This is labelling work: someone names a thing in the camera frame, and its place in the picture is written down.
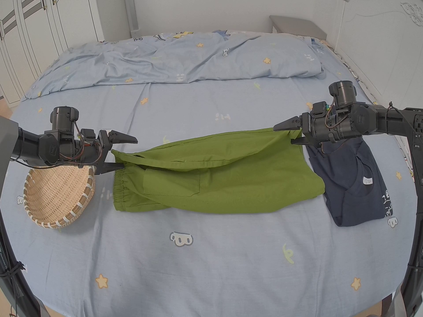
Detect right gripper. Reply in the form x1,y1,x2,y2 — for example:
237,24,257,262
274,111,354,145

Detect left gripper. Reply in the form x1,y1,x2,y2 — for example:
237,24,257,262
61,130,139,176

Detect green shorts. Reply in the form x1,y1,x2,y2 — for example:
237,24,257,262
111,127,325,214

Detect round woven basket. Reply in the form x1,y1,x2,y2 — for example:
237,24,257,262
24,164,96,231

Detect bed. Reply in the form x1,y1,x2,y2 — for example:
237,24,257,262
0,0,423,313

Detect dark blue T-shirt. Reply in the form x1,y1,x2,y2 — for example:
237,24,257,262
306,137,389,227

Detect grey bedside table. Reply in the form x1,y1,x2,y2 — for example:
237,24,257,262
269,15,328,41

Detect pale blue quilt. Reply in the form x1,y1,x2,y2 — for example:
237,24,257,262
23,30,328,102

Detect white wardrobe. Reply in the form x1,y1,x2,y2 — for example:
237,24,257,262
0,0,106,106

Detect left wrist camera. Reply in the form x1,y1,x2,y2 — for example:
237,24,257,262
80,129,100,144

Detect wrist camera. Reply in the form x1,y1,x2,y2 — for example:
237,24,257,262
312,101,331,117
80,129,100,144

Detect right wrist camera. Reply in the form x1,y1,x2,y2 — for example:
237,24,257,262
312,101,331,117

